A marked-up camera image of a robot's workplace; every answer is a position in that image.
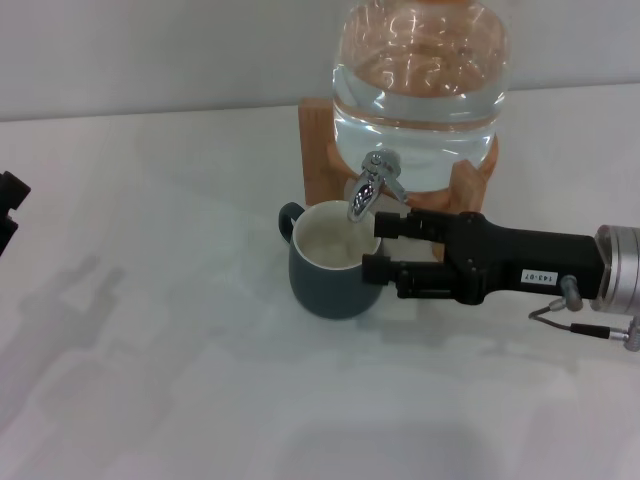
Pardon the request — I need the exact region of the wooden dispenser stand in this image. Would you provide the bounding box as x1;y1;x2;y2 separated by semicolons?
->
298;97;501;264

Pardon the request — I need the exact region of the clear glass water dispenser jar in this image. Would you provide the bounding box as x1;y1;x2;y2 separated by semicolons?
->
331;0;511;194

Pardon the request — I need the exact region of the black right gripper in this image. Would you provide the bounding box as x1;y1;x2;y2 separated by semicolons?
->
361;210;609;306

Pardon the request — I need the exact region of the chrome metal faucet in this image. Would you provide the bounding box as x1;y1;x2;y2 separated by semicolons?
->
346;149;411;224

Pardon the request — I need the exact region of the thin grey gripper cable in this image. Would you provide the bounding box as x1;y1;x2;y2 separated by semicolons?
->
528;276;640;354

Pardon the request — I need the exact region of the black ceramic cup white inside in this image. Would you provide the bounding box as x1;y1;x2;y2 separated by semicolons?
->
277;199;386;320

